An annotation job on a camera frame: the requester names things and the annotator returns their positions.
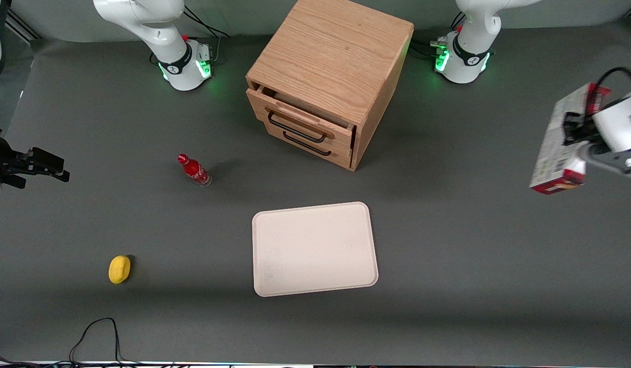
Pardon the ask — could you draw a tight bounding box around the yellow lemon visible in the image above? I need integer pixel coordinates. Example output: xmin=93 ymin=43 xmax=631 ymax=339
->
xmin=108 ymin=255 xmax=132 ymax=285

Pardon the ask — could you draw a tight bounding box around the red cola bottle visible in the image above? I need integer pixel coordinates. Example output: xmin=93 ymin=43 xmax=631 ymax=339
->
xmin=177 ymin=153 xmax=213 ymax=188

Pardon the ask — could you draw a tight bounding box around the wooden drawer slightly open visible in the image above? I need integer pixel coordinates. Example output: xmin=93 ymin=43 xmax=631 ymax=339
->
xmin=246 ymin=87 xmax=356 ymax=152

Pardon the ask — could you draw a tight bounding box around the black right arm base cable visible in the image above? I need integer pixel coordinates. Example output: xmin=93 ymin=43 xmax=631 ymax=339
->
xmin=183 ymin=4 xmax=231 ymax=64

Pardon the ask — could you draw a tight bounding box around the wooden drawer cabinet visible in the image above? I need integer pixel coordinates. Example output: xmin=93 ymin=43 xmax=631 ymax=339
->
xmin=245 ymin=0 xmax=415 ymax=172

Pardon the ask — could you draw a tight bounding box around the black drawer handle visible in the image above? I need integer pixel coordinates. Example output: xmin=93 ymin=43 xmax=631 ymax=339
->
xmin=283 ymin=131 xmax=333 ymax=157
xmin=267 ymin=111 xmax=328 ymax=144

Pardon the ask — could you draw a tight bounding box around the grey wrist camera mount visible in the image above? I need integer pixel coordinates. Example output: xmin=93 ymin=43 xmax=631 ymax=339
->
xmin=581 ymin=144 xmax=631 ymax=181

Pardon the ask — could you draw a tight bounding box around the beige plastic tray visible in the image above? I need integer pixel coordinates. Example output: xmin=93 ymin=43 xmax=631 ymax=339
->
xmin=251 ymin=201 xmax=379 ymax=297

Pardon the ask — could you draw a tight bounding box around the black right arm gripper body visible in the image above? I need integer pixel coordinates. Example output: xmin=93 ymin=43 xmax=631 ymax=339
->
xmin=0 ymin=136 xmax=28 ymax=189

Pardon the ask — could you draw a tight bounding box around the wooden closed drawer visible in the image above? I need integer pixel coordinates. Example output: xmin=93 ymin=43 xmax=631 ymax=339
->
xmin=255 ymin=115 xmax=354 ymax=171

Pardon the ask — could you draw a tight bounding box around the black looped cable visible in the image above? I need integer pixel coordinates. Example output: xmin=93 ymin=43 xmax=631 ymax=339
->
xmin=69 ymin=317 xmax=123 ymax=366

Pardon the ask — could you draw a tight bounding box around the black arm base cable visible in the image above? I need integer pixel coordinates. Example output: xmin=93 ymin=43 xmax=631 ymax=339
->
xmin=183 ymin=4 xmax=231 ymax=64
xmin=411 ymin=11 xmax=466 ymax=58

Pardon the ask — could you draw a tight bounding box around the black left arm base cable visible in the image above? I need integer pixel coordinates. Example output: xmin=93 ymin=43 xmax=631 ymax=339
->
xmin=411 ymin=11 xmax=466 ymax=58

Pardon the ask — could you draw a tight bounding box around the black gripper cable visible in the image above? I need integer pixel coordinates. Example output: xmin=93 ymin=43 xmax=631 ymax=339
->
xmin=594 ymin=66 xmax=631 ymax=103

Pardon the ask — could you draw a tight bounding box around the aluminium rail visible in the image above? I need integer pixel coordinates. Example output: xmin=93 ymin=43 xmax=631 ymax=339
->
xmin=6 ymin=9 xmax=42 ymax=42

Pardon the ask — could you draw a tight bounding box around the red cookie box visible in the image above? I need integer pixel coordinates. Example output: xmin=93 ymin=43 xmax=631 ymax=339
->
xmin=529 ymin=83 xmax=613 ymax=195

